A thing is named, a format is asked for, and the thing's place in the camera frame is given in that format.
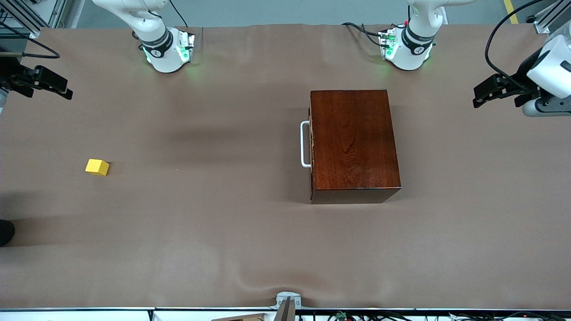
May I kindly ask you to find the brown cardboard piece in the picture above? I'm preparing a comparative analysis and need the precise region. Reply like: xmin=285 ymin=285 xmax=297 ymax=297
xmin=210 ymin=313 xmax=268 ymax=321

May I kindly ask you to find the white table edge rail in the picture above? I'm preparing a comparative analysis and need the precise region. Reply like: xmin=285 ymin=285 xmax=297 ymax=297
xmin=0 ymin=307 xmax=571 ymax=321

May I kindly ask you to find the brown table cover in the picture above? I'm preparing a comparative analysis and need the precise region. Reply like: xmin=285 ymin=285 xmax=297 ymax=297
xmin=0 ymin=25 xmax=571 ymax=310

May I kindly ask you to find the thin black cable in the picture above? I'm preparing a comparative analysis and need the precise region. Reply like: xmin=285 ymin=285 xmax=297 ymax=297
xmin=167 ymin=0 xmax=188 ymax=27

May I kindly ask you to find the yellow wooden block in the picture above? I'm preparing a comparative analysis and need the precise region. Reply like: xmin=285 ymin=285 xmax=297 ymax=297
xmin=85 ymin=159 xmax=110 ymax=177

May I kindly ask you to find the black arm base cable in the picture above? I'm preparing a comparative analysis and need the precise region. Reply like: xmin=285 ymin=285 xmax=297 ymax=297
xmin=341 ymin=21 xmax=382 ymax=36
xmin=360 ymin=26 xmax=386 ymax=48

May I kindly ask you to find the aluminium frame profile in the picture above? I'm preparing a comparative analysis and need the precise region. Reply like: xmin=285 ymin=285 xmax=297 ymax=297
xmin=533 ymin=0 xmax=571 ymax=34
xmin=0 ymin=0 xmax=68 ymax=39

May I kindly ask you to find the grey metal bracket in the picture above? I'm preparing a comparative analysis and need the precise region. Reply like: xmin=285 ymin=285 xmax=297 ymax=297
xmin=275 ymin=292 xmax=302 ymax=310

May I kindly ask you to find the yellow floor tape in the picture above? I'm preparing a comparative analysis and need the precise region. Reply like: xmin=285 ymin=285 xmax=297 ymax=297
xmin=503 ymin=0 xmax=520 ymax=25

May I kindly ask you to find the aluminium profile post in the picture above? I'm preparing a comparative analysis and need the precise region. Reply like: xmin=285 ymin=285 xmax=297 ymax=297
xmin=273 ymin=298 xmax=296 ymax=321

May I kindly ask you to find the black rounded object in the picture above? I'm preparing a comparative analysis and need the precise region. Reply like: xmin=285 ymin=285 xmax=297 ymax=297
xmin=0 ymin=219 xmax=15 ymax=247

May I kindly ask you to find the dark wooden drawer cabinet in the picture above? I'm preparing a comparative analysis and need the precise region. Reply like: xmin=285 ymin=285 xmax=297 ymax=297
xmin=309 ymin=89 xmax=401 ymax=205

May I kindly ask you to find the wooden drawer with white handle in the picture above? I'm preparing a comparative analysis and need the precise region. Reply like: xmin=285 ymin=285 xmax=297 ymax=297
xmin=300 ymin=107 xmax=315 ymax=188

